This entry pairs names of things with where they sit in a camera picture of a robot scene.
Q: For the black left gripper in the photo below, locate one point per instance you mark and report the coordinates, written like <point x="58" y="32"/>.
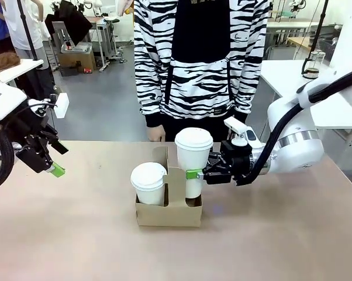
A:
<point x="27" y="128"/>

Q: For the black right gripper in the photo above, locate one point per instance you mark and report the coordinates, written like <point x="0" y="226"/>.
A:
<point x="237" y="164"/>

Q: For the white paper cup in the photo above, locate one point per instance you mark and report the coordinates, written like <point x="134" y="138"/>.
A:
<point x="192" y="164"/>
<point x="149" y="194"/>

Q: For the glass french press with coffee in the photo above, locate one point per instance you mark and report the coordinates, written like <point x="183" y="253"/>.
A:
<point x="313" y="65"/>

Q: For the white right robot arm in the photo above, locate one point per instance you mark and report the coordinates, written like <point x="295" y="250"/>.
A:
<point x="296" y="149"/>

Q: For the person's right forearm striped sleeve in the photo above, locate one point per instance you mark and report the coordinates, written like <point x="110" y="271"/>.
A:
<point x="148" y="96"/>

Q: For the person's left forearm striped sleeve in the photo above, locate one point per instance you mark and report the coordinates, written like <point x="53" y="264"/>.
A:
<point x="250" y="90"/>

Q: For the white plastic cup lid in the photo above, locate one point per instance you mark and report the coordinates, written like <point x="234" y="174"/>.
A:
<point x="193" y="137"/>
<point x="148" y="174"/>

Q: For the brown cardboard cup carrier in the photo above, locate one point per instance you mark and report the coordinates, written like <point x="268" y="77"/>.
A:
<point x="167" y="215"/>

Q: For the person's right hand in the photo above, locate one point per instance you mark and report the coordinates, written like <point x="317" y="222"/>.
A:
<point x="157" y="134"/>

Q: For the small white table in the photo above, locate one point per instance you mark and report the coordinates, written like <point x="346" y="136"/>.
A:
<point x="15" y="71"/>

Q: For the cardboard box on floor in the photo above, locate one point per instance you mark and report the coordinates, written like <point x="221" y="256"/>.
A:
<point x="78" y="63"/>

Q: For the brown furry cloth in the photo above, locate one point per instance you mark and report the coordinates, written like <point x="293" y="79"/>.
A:
<point x="3" y="62"/>

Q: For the zebra striped hoodie torso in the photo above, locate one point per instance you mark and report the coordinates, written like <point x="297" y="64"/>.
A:
<point x="199" y="58"/>

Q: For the large white table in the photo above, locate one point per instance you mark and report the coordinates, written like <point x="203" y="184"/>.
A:
<point x="281" y="76"/>

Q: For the black stand pole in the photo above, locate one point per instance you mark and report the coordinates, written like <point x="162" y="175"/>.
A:
<point x="320" y="26"/>
<point x="28" y="32"/>

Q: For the bystander in white shirt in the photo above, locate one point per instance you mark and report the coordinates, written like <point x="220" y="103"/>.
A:
<point x="24" y="26"/>

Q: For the black hanging garment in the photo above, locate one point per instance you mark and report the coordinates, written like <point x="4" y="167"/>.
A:
<point x="69" y="20"/>

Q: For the wooden top background table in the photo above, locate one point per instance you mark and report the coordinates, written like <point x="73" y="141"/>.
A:
<point x="301" y="43"/>

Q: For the white background desk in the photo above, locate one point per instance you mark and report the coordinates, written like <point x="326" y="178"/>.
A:
<point x="284" y="26"/>

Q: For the black plastic crate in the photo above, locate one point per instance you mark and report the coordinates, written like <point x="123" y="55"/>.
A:
<point x="329" y="47"/>

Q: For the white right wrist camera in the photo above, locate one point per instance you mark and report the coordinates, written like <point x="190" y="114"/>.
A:
<point x="237" y="126"/>

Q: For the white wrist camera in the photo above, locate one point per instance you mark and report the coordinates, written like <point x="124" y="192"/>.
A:
<point x="62" y="105"/>
<point x="237" y="126"/>

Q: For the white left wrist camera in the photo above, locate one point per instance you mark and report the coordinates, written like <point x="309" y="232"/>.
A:
<point x="62" y="105"/>

